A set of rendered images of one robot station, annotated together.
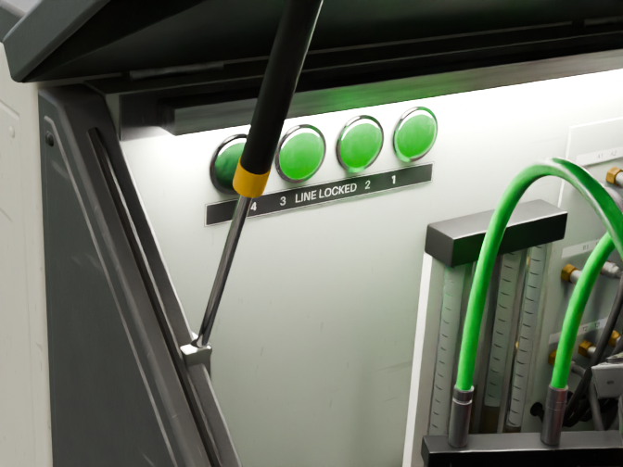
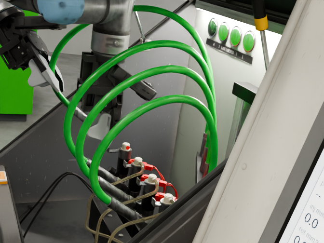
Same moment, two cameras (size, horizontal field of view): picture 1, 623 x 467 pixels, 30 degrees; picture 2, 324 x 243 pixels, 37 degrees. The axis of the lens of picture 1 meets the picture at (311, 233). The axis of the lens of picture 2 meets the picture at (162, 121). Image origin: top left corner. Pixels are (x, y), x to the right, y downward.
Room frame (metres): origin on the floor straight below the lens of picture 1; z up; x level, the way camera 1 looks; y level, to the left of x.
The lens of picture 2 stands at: (0.99, -1.23, 1.53)
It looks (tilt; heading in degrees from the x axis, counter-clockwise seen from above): 18 degrees down; 100
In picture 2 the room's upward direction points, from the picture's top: 9 degrees clockwise
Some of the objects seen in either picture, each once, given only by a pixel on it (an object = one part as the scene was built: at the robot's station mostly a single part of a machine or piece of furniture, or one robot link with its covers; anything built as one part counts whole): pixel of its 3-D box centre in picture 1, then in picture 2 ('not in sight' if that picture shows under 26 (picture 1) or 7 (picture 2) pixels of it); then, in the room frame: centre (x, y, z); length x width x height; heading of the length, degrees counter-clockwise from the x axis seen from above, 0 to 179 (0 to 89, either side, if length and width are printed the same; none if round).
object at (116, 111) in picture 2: not in sight; (113, 113); (0.73, -0.31, 1.21); 0.05 x 0.02 x 0.09; 125
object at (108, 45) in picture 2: not in sight; (110, 44); (0.71, -0.30, 1.35); 0.08 x 0.08 x 0.05
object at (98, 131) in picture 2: not in sight; (100, 132); (0.71, -0.31, 1.17); 0.06 x 0.03 x 0.09; 35
